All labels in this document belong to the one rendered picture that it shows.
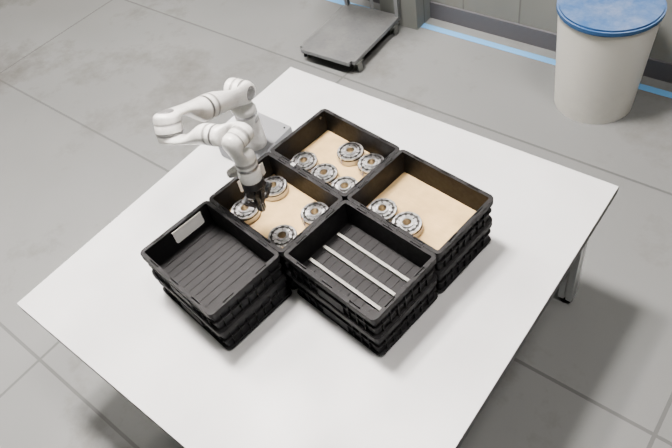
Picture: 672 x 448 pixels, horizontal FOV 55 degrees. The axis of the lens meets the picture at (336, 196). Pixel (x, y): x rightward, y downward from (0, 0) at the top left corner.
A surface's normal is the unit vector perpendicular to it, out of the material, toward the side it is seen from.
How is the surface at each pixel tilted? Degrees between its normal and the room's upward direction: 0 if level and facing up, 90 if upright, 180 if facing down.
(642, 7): 0
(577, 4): 0
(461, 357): 0
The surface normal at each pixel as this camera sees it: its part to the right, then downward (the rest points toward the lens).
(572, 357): -0.14, -0.67
